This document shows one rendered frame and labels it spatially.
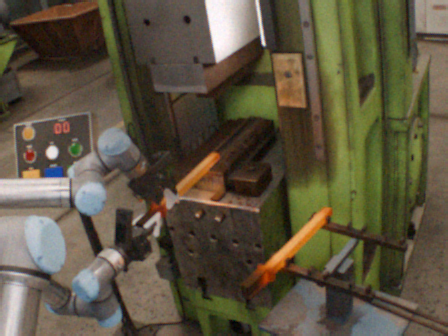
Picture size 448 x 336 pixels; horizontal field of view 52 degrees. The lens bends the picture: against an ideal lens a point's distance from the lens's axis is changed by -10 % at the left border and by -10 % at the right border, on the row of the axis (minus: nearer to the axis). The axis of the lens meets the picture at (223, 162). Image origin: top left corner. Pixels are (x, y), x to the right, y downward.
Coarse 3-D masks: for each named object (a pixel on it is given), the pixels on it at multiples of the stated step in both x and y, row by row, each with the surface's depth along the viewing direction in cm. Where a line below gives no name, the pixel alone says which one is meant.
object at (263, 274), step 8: (328, 208) 144; (320, 216) 141; (312, 224) 138; (320, 224) 140; (304, 232) 136; (312, 232) 137; (296, 240) 133; (304, 240) 134; (288, 248) 131; (296, 248) 132; (280, 256) 128; (288, 256) 129; (272, 264) 126; (280, 264) 127; (256, 272) 123; (264, 272) 122; (272, 272) 123; (248, 280) 120; (256, 280) 120; (264, 280) 124; (272, 280) 124; (248, 288) 118; (256, 288) 122; (248, 296) 120
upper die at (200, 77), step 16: (240, 48) 165; (256, 48) 175; (160, 64) 153; (176, 64) 150; (192, 64) 147; (208, 64) 149; (224, 64) 157; (240, 64) 166; (160, 80) 156; (176, 80) 153; (192, 80) 150; (208, 80) 150
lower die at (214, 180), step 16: (224, 128) 197; (272, 128) 194; (208, 144) 186; (256, 144) 183; (192, 160) 175; (224, 160) 170; (240, 160) 173; (176, 176) 174; (208, 176) 166; (224, 176) 164; (224, 192) 166
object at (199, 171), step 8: (208, 160) 169; (200, 168) 164; (192, 176) 160; (200, 176) 163; (184, 184) 156; (192, 184) 159; (184, 192) 156; (152, 208) 146; (160, 208) 145; (144, 216) 142; (152, 216) 142; (160, 216) 146; (136, 224) 140; (144, 224) 139
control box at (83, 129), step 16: (16, 128) 180; (32, 128) 178; (48, 128) 178; (64, 128) 177; (80, 128) 176; (96, 128) 181; (16, 144) 179; (32, 144) 178; (48, 144) 177; (64, 144) 177; (80, 144) 175; (96, 144) 179; (16, 160) 179; (32, 160) 178; (48, 160) 177; (64, 160) 176; (64, 176) 176
